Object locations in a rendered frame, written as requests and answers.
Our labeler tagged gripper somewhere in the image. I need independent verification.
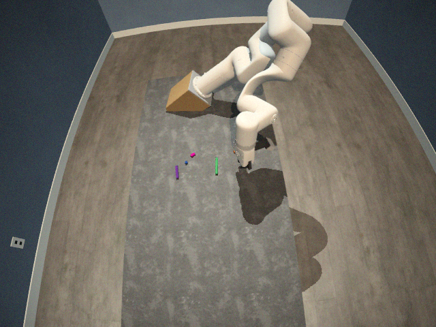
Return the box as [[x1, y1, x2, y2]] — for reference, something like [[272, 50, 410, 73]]
[[233, 139, 255, 170]]

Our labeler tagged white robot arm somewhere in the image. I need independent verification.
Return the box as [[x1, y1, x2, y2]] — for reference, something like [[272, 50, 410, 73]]
[[193, 0, 313, 151]]

